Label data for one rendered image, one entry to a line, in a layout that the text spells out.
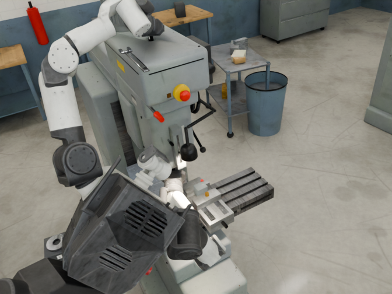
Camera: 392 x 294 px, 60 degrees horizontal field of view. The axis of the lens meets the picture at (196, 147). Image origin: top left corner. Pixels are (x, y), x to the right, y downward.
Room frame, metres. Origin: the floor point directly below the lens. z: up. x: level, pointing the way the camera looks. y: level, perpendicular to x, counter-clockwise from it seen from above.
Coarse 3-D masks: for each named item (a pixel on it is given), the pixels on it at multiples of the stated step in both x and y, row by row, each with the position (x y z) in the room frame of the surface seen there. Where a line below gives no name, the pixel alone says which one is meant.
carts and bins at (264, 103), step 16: (224, 48) 3.91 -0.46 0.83; (240, 48) 3.76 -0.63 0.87; (224, 64) 3.45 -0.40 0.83; (240, 64) 3.41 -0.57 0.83; (256, 64) 3.36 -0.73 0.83; (240, 80) 4.08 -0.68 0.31; (256, 80) 3.59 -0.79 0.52; (272, 80) 3.56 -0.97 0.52; (208, 96) 3.98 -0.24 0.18; (224, 96) 3.63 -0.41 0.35; (240, 96) 3.65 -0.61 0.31; (256, 96) 3.21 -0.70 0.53; (272, 96) 3.16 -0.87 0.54; (240, 112) 3.28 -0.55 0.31; (256, 112) 3.22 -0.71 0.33; (272, 112) 3.17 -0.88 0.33; (256, 128) 3.23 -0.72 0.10; (272, 128) 3.19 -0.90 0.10
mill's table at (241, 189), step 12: (252, 168) 1.61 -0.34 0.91; (228, 180) 1.52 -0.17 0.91; (240, 180) 1.51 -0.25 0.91; (252, 180) 1.50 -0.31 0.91; (264, 180) 1.49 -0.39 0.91; (228, 192) 1.43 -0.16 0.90; (240, 192) 1.41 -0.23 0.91; (252, 192) 1.39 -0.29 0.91; (264, 192) 1.39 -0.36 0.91; (228, 204) 1.32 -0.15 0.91; (240, 204) 1.32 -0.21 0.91; (252, 204) 1.35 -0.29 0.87; (204, 228) 1.22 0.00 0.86
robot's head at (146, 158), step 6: (144, 150) 0.86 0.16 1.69; (150, 150) 0.85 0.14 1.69; (156, 150) 0.85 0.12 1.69; (144, 156) 0.85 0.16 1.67; (150, 156) 0.83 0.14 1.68; (162, 156) 0.85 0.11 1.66; (138, 162) 0.84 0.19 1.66; (144, 162) 0.83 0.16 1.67; (150, 162) 0.83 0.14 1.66; (168, 162) 0.86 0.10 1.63; (144, 168) 0.82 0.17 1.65
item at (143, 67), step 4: (120, 48) 1.21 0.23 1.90; (128, 48) 1.20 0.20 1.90; (124, 52) 1.17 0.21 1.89; (128, 52) 1.16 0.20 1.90; (128, 56) 1.13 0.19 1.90; (132, 56) 1.12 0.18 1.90; (132, 60) 1.09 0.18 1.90; (136, 60) 1.08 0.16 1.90; (136, 64) 1.05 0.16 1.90; (140, 64) 1.04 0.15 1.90; (144, 64) 1.04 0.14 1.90; (140, 68) 1.02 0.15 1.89; (144, 68) 1.00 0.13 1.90; (148, 68) 1.00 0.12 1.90; (144, 72) 0.98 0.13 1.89
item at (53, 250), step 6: (60, 234) 1.06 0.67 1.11; (48, 240) 1.03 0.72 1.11; (54, 240) 1.03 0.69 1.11; (60, 240) 1.04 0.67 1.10; (48, 246) 1.00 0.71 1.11; (54, 246) 1.00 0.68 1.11; (60, 246) 0.99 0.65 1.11; (48, 252) 0.98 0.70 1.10; (54, 252) 0.98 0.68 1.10; (60, 252) 0.97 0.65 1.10; (54, 258) 0.96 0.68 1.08; (60, 258) 0.96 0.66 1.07
